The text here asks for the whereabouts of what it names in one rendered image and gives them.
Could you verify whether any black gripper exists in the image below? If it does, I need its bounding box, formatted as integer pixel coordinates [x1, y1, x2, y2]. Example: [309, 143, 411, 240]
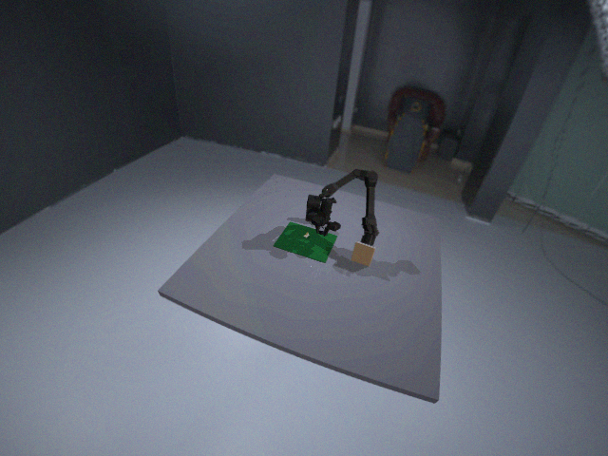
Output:
[307, 209, 341, 236]

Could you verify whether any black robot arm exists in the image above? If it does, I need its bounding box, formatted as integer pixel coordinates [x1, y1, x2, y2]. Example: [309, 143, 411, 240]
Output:
[307, 169, 380, 247]

